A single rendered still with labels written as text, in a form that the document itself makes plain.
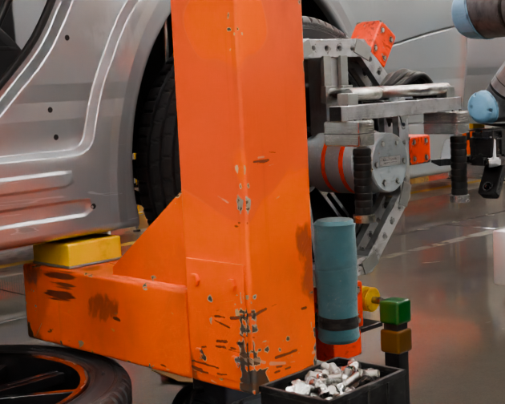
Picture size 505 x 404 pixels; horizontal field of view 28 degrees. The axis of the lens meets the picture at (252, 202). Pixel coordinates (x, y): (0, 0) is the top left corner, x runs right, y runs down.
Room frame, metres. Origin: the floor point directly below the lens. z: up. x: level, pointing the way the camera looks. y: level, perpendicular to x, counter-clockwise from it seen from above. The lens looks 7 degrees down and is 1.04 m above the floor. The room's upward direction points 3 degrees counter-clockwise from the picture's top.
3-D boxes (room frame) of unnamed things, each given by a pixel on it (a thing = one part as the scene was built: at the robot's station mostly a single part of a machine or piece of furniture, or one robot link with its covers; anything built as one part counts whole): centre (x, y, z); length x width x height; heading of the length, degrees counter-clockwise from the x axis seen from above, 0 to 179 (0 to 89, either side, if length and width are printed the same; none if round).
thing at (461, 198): (2.21, -0.46, 0.83); 0.04 x 0.04 x 0.16
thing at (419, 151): (2.49, -0.39, 0.85); 0.09 x 0.08 x 0.07; 135
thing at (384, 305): (1.66, -0.23, 0.64); 0.04 x 0.04 x 0.04; 45
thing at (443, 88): (2.24, -0.33, 1.03); 0.19 x 0.18 x 0.11; 45
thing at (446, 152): (2.29, -0.45, 0.85); 0.09 x 0.03 x 0.06; 99
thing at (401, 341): (1.66, -0.23, 0.59); 0.04 x 0.04 x 0.04; 45
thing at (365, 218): (1.97, -0.22, 0.83); 0.04 x 0.04 x 0.16
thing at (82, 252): (2.08, 0.37, 0.71); 0.14 x 0.14 x 0.05; 45
